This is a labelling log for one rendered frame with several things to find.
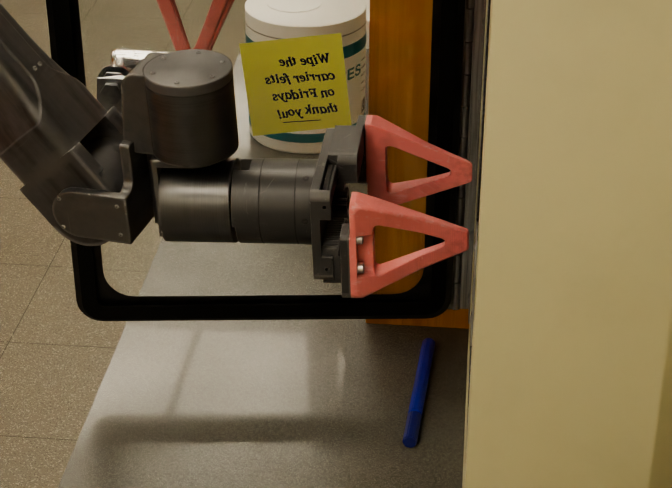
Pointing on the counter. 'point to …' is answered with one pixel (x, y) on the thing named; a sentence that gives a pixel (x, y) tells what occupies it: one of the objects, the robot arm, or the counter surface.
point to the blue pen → (419, 393)
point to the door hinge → (470, 117)
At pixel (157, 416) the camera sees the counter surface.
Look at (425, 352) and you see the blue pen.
